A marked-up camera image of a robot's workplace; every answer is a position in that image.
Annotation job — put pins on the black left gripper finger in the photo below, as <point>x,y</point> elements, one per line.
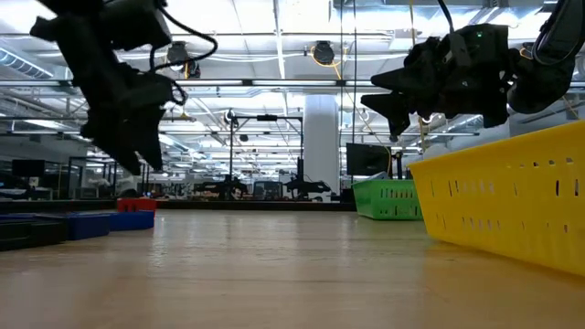
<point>114,137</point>
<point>151,132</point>

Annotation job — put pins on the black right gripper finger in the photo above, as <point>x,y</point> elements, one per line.
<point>402,80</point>
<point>393,107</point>

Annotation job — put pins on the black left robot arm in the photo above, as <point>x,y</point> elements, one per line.
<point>68,4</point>

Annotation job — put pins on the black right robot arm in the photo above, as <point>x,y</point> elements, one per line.
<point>548,77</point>

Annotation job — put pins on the black monitor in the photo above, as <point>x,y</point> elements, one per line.
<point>368,160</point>

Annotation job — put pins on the white globe bulb lamp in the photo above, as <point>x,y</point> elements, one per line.
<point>436,151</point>

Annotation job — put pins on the red plastic box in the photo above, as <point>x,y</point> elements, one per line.
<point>136,204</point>

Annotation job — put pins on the white building pillar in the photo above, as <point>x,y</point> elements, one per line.
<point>322,141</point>

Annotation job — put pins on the dark blue plastic box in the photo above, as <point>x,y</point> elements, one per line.
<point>87,226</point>

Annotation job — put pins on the green plastic basket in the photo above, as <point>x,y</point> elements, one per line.
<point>386,201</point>

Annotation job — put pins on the black box with label window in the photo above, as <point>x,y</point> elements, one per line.
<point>32,235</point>

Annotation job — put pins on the yellow plastic basket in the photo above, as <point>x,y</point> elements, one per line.
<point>503,205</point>

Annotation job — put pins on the black aluminium table frame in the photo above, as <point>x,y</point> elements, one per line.
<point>228,205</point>

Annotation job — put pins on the black distant robot station frame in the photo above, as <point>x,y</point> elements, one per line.
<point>267,118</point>

